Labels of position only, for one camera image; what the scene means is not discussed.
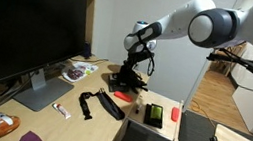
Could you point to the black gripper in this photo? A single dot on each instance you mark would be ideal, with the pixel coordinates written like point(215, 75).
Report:
point(134, 58)

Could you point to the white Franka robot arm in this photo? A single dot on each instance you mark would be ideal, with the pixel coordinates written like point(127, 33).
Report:
point(174, 23)

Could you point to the red oblong case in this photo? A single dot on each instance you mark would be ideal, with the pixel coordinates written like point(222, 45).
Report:
point(175, 114)
point(122, 96)

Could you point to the light wooden side table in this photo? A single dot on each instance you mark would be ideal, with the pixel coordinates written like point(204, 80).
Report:
point(149, 99)

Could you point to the white plastic packet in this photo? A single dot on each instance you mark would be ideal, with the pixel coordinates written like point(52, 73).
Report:
point(90, 66)

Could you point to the dark blue cup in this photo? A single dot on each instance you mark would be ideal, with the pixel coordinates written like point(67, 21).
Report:
point(87, 49)

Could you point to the yellow green round item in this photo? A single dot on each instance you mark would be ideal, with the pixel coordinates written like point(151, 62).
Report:
point(88, 72)

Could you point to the small white lip balm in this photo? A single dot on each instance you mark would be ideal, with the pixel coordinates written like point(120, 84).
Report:
point(138, 108)

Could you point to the black running belt pouch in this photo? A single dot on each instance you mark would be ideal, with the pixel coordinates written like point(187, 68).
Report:
point(108, 104)

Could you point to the green pack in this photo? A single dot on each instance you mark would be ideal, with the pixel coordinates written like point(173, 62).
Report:
point(156, 112)

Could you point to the small white red tube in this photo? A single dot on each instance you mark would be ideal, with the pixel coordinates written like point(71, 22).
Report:
point(61, 110)

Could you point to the wooden chair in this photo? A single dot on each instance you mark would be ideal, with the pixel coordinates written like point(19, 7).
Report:
point(232, 59)

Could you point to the black computer monitor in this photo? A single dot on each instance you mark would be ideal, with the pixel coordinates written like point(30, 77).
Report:
point(21, 31)

